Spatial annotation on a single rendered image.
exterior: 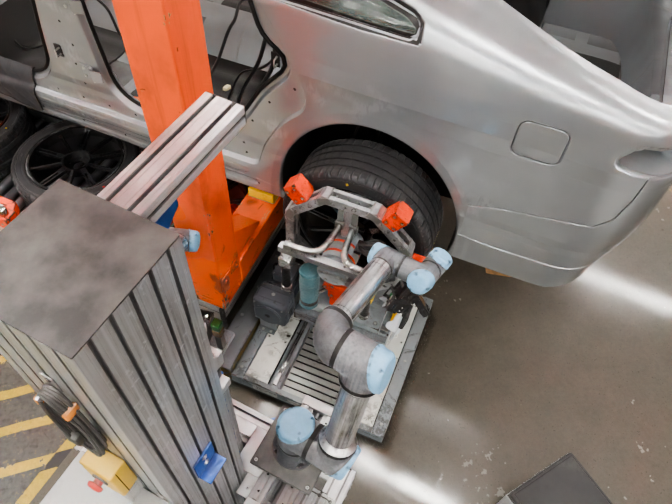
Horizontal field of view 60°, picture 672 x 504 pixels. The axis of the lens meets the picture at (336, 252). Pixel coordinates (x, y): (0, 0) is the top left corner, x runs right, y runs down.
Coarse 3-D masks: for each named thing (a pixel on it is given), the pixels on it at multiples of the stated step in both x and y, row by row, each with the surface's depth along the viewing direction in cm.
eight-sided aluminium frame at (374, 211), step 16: (320, 192) 224; (336, 192) 222; (288, 208) 235; (304, 208) 230; (352, 208) 219; (368, 208) 218; (384, 208) 220; (288, 224) 243; (304, 240) 257; (400, 240) 223; (384, 288) 250
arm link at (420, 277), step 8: (408, 256) 180; (408, 264) 177; (416, 264) 177; (424, 264) 178; (432, 264) 179; (400, 272) 177; (408, 272) 176; (416, 272) 174; (424, 272) 174; (432, 272) 176; (440, 272) 181; (408, 280) 175; (416, 280) 174; (424, 280) 172; (432, 280) 175; (416, 288) 175; (424, 288) 173
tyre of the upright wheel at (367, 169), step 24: (336, 144) 235; (360, 144) 231; (312, 168) 231; (336, 168) 223; (360, 168) 222; (384, 168) 223; (408, 168) 228; (360, 192) 223; (384, 192) 218; (408, 192) 223; (432, 192) 234; (432, 216) 233; (432, 240) 237
